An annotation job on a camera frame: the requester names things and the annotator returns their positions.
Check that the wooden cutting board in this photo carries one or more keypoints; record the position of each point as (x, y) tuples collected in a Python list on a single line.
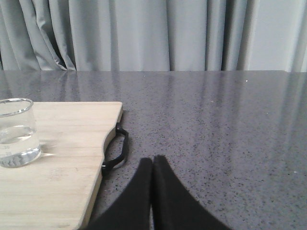
[(58, 190)]

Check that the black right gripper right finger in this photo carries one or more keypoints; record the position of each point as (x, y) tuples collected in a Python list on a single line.
[(174, 208)]

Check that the clear glass beaker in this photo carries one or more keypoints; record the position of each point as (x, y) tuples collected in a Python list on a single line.
[(19, 142)]

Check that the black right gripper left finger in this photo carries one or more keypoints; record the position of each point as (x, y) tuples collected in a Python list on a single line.
[(131, 210)]

